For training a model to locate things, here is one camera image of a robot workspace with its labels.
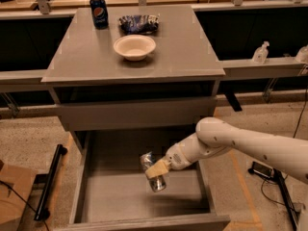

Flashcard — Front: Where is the clear sanitizer bottle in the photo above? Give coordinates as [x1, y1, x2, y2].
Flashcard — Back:
[252, 41, 270, 64]

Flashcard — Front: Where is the grey drawer cabinet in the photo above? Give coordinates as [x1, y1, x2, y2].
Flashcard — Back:
[40, 5, 226, 231]

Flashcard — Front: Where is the open middle drawer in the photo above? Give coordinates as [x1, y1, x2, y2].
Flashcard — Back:
[56, 127, 230, 231]

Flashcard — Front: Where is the blue chip bag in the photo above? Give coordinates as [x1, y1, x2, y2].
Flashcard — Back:
[118, 14, 159, 35]

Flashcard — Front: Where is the black cable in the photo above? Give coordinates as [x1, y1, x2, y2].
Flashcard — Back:
[260, 87, 308, 210]

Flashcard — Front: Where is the black device on floor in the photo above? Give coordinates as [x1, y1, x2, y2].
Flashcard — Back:
[248, 162, 272, 179]

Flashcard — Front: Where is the blue pepsi can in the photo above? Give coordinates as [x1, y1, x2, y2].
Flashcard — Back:
[90, 0, 109, 29]

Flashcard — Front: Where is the cardboard box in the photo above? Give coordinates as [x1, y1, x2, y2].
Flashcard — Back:
[0, 161, 37, 231]

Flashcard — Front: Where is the silver redbull can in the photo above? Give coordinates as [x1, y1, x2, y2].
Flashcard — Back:
[140, 152, 167, 193]

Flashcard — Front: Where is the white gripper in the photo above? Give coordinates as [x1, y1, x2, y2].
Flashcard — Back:
[145, 135, 207, 179]

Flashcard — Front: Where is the closed top drawer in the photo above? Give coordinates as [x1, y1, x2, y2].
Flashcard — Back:
[58, 96, 217, 131]

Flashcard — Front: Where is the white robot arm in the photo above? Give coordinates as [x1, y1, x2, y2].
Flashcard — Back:
[145, 117, 308, 184]

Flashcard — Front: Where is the white paper bowl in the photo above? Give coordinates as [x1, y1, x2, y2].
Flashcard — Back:
[114, 35, 156, 62]

